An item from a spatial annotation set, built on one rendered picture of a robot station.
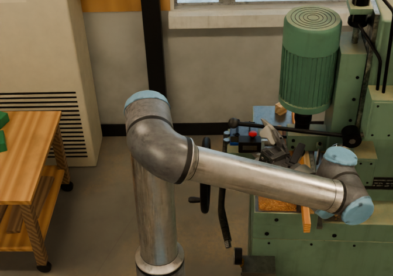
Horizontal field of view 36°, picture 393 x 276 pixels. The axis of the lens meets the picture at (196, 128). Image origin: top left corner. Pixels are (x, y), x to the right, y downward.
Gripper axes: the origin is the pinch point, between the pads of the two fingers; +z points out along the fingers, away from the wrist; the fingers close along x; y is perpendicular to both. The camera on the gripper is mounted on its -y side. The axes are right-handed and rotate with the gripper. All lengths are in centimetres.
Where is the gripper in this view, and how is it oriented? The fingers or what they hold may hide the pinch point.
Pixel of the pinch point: (258, 135)
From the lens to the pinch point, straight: 196.9
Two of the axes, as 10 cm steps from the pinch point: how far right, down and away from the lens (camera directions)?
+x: -1.4, 7.7, 6.2
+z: -5.9, -5.7, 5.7
